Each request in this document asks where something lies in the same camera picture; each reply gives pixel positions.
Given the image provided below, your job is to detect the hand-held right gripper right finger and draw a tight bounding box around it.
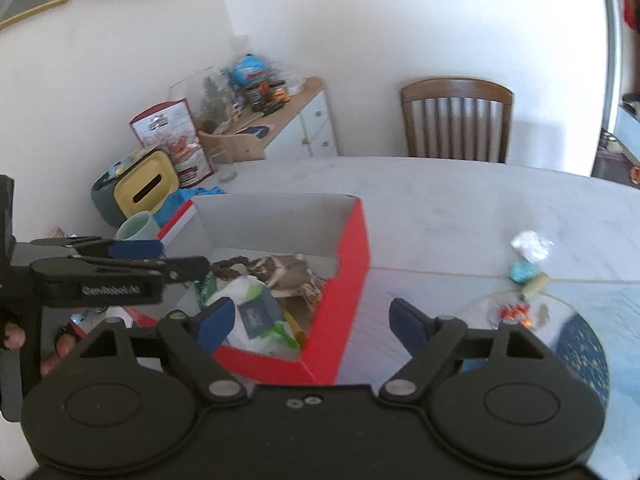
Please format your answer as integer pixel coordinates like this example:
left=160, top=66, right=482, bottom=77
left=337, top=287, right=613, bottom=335
left=378, top=297, right=549, bottom=404

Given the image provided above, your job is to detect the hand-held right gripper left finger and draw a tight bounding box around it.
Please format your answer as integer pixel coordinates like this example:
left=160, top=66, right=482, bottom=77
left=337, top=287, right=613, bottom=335
left=79, top=296, right=248, bottom=404

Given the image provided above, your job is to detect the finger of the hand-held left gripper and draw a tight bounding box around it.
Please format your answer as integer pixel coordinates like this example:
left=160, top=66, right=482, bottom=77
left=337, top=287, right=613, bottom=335
left=75, top=255, right=212, bottom=284
left=29, top=235, right=164, bottom=261

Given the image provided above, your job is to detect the dark blue packet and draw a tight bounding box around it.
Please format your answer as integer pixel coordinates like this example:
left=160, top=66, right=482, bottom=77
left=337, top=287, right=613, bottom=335
left=237, top=291, right=282, bottom=339

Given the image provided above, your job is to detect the red cardboard box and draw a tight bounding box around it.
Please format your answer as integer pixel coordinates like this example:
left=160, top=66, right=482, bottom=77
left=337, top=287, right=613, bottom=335
left=157, top=192, right=372, bottom=387

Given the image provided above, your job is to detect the person's left hand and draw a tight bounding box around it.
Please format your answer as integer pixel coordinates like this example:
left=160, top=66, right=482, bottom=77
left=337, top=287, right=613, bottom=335
left=0, top=323, right=82, bottom=379

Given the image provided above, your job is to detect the mint green mug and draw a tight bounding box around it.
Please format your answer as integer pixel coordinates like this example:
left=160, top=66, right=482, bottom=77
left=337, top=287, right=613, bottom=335
left=115, top=211, right=161, bottom=242

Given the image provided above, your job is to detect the white and green packet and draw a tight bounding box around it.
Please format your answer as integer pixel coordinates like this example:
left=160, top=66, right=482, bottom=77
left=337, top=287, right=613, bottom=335
left=200, top=275, right=303, bottom=357

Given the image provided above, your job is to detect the light blue table mat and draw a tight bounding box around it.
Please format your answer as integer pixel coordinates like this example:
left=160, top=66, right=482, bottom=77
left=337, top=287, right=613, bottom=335
left=334, top=266, right=640, bottom=463

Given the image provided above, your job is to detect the yellow and teal tissue box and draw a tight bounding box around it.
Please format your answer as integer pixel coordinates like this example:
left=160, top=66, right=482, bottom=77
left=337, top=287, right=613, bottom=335
left=90, top=148, right=181, bottom=229

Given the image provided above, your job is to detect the blue cloth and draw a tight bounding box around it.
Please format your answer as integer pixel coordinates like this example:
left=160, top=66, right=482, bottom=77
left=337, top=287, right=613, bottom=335
left=154, top=185, right=227, bottom=227

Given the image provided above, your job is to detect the clear packet with orange pieces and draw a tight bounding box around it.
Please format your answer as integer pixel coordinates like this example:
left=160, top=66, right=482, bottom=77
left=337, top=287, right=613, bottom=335
left=492, top=302, right=534, bottom=329

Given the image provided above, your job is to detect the clear drinking glass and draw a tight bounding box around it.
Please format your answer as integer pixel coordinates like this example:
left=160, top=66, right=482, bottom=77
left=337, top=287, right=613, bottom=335
left=208, top=145, right=239, bottom=184

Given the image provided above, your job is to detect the red snack box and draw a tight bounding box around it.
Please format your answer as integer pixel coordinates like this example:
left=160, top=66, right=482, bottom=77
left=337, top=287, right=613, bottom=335
left=128, top=98, right=216, bottom=189

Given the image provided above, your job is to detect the teal lump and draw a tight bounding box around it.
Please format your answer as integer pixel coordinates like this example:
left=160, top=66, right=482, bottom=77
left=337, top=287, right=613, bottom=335
left=508, top=260, right=539, bottom=284

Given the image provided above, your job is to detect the wooden desk organizer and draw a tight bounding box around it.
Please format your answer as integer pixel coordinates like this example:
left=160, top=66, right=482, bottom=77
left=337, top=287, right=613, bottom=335
left=197, top=122, right=274, bottom=162

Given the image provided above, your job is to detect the clear crumpled wrapper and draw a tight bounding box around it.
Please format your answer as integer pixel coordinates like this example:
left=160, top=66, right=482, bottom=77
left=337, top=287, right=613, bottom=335
left=510, top=230, right=556, bottom=264

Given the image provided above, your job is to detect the green plant in clear container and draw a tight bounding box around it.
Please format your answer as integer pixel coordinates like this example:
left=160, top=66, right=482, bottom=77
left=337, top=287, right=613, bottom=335
left=167, top=66, right=235, bottom=128

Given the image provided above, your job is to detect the dark blue speckled mat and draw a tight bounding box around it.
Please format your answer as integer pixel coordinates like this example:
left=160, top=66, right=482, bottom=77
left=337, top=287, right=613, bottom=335
left=554, top=309, right=612, bottom=412

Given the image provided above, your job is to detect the white sideboard cabinet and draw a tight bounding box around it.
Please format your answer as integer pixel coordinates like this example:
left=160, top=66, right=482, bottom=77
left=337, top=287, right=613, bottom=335
left=234, top=77, right=339, bottom=162

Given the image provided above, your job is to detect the pile of small toys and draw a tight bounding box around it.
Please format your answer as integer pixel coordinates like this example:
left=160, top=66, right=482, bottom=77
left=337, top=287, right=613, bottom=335
left=244, top=79, right=292, bottom=114

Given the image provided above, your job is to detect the blue globe toy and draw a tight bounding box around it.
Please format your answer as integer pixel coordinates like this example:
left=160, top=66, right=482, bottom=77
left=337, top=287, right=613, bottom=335
left=230, top=53, right=269, bottom=86

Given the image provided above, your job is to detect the wooden chair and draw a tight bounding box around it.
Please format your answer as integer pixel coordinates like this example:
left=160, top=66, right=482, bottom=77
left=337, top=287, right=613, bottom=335
left=399, top=77, right=515, bottom=164

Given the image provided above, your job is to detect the blue-grey cabinet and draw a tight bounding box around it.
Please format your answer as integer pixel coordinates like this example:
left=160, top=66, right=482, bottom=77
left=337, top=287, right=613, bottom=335
left=613, top=104, right=640, bottom=155

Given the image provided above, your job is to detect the brown braided rope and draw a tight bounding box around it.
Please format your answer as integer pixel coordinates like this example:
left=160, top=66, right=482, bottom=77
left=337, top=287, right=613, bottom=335
left=212, top=255, right=254, bottom=281

